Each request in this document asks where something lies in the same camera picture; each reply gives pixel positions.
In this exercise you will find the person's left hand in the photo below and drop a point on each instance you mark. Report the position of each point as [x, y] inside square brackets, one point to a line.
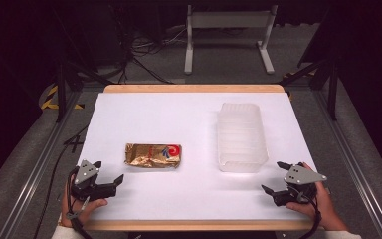
[81, 209]

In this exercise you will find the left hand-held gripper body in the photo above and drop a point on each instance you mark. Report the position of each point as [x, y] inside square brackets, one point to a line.
[85, 172]

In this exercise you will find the person's right hand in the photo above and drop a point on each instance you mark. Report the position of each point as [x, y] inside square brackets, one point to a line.
[323, 205]

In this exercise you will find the white paper sheet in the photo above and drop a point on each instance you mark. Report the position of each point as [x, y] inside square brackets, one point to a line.
[185, 195]

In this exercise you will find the white metal frame stand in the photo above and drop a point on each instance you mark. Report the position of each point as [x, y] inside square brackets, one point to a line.
[229, 20]

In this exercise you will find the gold snack wrapper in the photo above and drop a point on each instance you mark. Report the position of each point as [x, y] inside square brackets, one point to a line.
[152, 155]

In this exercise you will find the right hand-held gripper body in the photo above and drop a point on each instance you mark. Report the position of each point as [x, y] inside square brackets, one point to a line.
[300, 177]

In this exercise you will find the aluminium rail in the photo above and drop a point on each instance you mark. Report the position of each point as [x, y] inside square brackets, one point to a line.
[39, 166]
[354, 159]

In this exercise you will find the translucent plastic container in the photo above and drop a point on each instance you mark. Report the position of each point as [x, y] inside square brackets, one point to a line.
[242, 137]

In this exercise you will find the black metal stand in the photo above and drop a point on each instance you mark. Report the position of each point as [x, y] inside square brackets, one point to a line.
[333, 93]
[60, 93]

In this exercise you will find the yellow black floor tape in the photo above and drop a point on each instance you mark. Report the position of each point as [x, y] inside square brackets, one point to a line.
[48, 103]

